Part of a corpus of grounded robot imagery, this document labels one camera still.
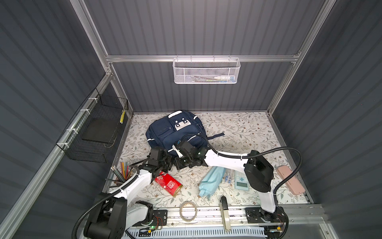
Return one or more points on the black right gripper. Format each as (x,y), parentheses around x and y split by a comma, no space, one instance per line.
(185,148)

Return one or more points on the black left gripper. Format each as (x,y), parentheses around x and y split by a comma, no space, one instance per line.
(161,154)

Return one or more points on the navy blue backpack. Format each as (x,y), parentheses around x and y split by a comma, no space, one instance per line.
(169,130)

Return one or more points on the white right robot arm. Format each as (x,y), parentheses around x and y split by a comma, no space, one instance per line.
(259,173)

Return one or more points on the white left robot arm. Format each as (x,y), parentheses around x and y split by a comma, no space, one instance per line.
(110,215)

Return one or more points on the light blue pencil case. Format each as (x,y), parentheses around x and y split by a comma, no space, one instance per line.
(211,181)

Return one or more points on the blue pens in clear pack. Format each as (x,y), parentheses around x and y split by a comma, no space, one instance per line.
(229,176)

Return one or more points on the pink glasses case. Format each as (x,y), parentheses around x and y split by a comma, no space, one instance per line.
(293,184)

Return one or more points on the red gold tin box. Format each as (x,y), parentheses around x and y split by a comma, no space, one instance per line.
(169,183)

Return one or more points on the colored pencils in cup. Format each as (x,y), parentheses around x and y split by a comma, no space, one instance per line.
(120,173)

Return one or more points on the clear tape roll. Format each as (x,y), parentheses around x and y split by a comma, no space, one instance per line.
(188,211)

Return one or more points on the yellow tag on black basket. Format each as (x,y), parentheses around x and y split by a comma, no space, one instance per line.
(122,117)

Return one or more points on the light blue calculator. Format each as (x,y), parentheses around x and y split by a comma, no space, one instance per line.
(241,181)

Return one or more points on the floral table mat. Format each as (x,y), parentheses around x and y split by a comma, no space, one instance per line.
(243,132)

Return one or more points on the black beige box cutter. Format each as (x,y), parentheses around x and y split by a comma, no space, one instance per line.
(225,213)

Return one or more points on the markers in white basket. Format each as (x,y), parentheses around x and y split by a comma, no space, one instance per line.
(218,79)

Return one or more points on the black wire mesh basket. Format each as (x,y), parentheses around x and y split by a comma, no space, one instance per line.
(97,134)

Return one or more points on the white wire mesh basket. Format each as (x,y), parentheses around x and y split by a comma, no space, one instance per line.
(186,67)

